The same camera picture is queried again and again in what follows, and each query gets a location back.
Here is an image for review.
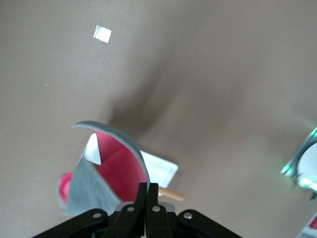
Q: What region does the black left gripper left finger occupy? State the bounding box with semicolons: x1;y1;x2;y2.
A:
101;182;148;238

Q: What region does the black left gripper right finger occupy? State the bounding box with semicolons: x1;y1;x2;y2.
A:
146;182;174;238

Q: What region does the grey and red cloth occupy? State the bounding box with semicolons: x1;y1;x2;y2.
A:
56;120;151;217

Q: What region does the wooden chopstick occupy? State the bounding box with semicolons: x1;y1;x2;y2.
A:
158;187;185;202

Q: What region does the white rectangular tray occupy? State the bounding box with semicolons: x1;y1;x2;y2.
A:
81;132;179;197

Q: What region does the small square tape patch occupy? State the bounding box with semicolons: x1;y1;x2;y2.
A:
93;24;112;45

